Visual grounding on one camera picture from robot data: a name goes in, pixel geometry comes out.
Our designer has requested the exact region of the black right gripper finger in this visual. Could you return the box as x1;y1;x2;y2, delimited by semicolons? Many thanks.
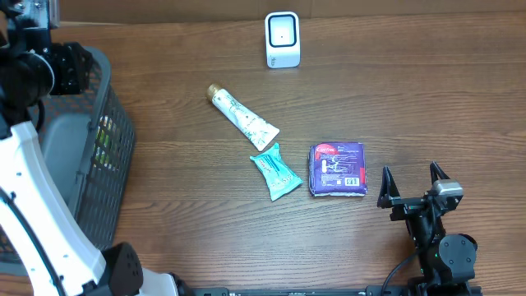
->
430;161;450;183
377;165;401;209

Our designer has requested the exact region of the purple pink sanitary pad pack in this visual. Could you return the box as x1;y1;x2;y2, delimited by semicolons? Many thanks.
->
309;142;368;197

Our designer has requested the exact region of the teal wet wipes pack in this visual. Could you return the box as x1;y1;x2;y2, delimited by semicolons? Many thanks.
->
250;143;302;201

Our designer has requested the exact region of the white tube with gold cap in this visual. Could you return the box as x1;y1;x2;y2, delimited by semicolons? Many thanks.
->
206;84;279;151

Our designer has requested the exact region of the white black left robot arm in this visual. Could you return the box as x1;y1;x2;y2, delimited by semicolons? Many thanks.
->
1;1;191;295

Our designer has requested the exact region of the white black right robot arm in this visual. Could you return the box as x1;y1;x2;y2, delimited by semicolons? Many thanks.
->
377;161;482;295

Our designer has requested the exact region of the white barcode scanner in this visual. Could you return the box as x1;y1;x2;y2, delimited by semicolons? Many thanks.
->
265;11;301;69

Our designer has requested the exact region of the grey plastic shopping basket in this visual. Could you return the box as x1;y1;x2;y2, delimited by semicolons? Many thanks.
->
1;44;136;271

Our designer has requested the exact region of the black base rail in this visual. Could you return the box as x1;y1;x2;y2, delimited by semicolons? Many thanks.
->
191;285;483;296

